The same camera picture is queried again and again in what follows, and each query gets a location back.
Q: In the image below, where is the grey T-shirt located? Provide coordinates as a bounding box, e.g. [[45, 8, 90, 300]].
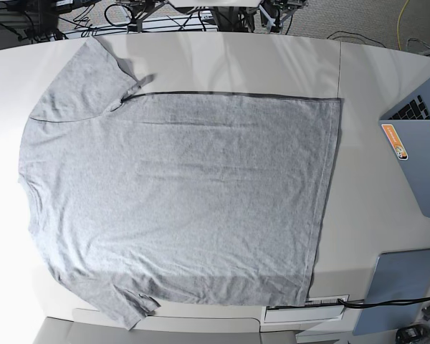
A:
[[19, 38, 341, 329]]

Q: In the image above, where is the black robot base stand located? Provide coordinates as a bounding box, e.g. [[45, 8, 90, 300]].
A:
[[168, 0, 295, 34]]

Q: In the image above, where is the blue laptop with stickers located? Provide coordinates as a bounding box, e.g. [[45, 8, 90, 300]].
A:
[[379, 120, 430, 218]]

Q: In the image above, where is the blue-grey tablet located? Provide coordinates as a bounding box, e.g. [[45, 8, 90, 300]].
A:
[[353, 248, 430, 336]]

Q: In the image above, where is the open silver laptop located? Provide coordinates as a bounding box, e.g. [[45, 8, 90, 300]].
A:
[[380, 78, 430, 121]]

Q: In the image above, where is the black device bottom right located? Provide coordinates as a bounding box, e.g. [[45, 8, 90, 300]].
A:
[[395, 324, 430, 344]]

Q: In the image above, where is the white cable grommet tray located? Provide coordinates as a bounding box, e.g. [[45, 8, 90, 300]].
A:
[[262, 295, 349, 325]]

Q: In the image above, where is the black cable on table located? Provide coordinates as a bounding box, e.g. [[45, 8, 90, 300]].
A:
[[337, 295, 430, 310]]

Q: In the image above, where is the yellow cable on floor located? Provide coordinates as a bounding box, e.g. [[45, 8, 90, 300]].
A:
[[396, 0, 409, 50]]

